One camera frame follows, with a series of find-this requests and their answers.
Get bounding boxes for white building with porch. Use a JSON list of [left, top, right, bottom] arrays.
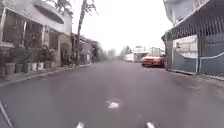
[[0, 0, 75, 78]]

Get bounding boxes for red car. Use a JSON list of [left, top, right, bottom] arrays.
[[141, 54, 166, 69]]

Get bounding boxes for row of potted plants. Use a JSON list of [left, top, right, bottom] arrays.
[[0, 44, 60, 76]]

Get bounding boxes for row of buildings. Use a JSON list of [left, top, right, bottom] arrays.
[[71, 33, 108, 65]]

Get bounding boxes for grey asphalt road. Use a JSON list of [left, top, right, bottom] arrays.
[[0, 59, 224, 128]]

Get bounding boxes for utility pole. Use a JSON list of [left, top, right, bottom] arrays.
[[74, 0, 98, 66]]

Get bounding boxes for trees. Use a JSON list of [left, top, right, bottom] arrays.
[[107, 45, 134, 61]]

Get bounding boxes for concrete kerb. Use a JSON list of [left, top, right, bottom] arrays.
[[0, 63, 91, 89]]

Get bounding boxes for building with barred fence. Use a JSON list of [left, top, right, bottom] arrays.
[[161, 0, 224, 80]]

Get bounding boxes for robot's own part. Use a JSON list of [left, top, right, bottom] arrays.
[[76, 121, 85, 128], [146, 121, 156, 128]]

